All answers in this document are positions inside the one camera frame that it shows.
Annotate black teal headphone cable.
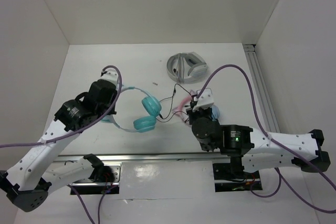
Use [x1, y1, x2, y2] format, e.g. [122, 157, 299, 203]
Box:
[156, 83, 195, 123]

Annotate teal cat-ear headphones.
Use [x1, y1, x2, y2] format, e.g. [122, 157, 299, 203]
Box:
[100, 85, 162, 133]

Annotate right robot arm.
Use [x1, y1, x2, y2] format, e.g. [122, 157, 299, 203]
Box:
[186, 108, 331, 178]

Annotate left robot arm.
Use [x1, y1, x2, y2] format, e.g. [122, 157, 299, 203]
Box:
[1, 79, 120, 212]

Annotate pink blue cat-ear headphones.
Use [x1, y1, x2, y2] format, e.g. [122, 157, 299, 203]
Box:
[173, 91, 220, 125]

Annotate grey white headphones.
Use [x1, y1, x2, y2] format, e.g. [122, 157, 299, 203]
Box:
[166, 52, 208, 84]

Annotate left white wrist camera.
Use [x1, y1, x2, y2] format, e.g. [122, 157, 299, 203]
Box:
[100, 68, 120, 90]

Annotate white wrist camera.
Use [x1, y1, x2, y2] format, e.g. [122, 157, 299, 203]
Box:
[100, 68, 120, 90]
[191, 88, 214, 112]

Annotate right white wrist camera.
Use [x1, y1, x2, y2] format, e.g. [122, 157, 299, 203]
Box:
[191, 88, 214, 112]

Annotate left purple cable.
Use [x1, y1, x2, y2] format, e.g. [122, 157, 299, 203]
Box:
[0, 65, 123, 149]

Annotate purple cable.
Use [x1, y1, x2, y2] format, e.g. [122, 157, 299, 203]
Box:
[196, 64, 336, 213]
[0, 65, 123, 149]

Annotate aluminium front rail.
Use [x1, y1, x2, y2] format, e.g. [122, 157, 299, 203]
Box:
[52, 151, 232, 164]

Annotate aluminium side rail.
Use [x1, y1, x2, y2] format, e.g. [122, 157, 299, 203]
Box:
[243, 44, 280, 133]

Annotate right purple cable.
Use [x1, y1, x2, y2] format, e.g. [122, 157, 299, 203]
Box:
[196, 64, 336, 213]

